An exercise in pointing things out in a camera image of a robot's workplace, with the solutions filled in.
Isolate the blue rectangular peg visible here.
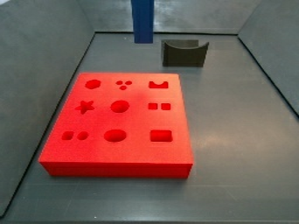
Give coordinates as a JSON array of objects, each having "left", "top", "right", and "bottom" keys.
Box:
[{"left": 131, "top": 0, "right": 155, "bottom": 44}]

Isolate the red foam shape board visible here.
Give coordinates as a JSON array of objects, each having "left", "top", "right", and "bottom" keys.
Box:
[{"left": 38, "top": 73, "right": 193, "bottom": 179}]

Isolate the dark grey curved block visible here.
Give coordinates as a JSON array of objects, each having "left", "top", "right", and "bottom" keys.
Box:
[{"left": 161, "top": 39, "right": 209, "bottom": 67}]

